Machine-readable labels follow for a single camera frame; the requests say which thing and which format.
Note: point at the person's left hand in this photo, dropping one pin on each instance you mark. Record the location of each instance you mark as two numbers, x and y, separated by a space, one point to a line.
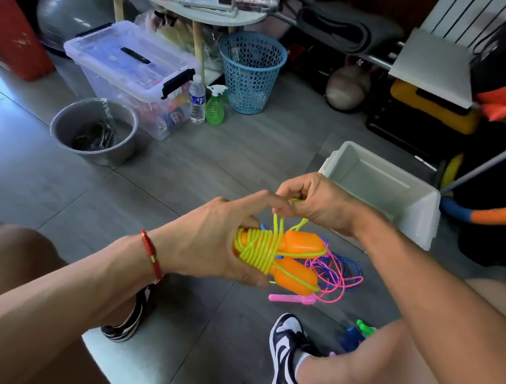
210 239

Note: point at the person's right hand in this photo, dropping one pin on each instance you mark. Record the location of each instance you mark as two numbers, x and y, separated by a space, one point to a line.
326 202

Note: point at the white plastic bin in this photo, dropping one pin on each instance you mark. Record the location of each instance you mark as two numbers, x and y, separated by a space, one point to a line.
409 202

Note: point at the person's right forearm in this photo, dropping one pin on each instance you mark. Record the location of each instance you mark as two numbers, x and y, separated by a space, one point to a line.
444 318

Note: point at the person's left forearm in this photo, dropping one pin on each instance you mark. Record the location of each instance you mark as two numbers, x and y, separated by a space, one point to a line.
51 314

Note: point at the person's right leg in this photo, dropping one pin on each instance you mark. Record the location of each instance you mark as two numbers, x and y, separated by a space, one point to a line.
379 366

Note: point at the person's leg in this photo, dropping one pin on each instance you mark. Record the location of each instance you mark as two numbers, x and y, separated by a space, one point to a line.
379 366
3 257

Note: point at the person's left leg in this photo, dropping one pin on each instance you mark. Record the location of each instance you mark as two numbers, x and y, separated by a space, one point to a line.
3 257

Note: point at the brown ball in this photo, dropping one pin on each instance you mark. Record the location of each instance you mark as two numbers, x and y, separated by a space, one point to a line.
348 88

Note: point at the black white left shoe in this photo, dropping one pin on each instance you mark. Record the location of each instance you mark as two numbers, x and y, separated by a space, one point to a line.
129 324

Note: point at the black white shoe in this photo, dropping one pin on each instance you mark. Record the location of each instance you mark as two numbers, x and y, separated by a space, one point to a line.
129 324
287 341

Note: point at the black white right shoe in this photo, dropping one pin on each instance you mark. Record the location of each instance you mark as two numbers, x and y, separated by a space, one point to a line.
287 341

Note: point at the green spray bottle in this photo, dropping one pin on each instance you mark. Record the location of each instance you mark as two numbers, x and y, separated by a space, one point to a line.
216 110

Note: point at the small plastic water bottle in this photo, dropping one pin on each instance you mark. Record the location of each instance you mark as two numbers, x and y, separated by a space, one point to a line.
197 102

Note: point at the yellow black case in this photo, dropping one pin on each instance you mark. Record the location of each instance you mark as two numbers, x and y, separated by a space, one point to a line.
433 108

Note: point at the blue mesh plastic basket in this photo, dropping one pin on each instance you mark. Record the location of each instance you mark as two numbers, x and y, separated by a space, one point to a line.
251 71

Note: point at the white metal pole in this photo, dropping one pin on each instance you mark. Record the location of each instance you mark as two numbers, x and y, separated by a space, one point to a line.
491 163

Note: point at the grey flat board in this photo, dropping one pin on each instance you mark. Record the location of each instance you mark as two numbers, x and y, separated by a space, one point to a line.
433 68

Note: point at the multicoloured hula hoop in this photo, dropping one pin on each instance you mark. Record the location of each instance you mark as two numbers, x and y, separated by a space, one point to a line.
500 214

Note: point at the grey folded mat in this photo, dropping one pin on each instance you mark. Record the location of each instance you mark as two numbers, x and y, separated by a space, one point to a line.
349 27

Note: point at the grey metal basin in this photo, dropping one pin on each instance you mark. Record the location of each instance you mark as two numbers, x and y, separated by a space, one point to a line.
63 131

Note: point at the clear bin with black latches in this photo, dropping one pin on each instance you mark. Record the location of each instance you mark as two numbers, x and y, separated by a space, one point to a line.
115 56

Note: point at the white radiator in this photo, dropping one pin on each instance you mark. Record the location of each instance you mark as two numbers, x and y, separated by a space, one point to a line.
464 14

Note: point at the grey exercise ball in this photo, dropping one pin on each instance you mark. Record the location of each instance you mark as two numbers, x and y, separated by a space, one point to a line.
70 13

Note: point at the red bag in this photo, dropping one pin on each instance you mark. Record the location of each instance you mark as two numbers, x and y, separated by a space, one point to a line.
12 35

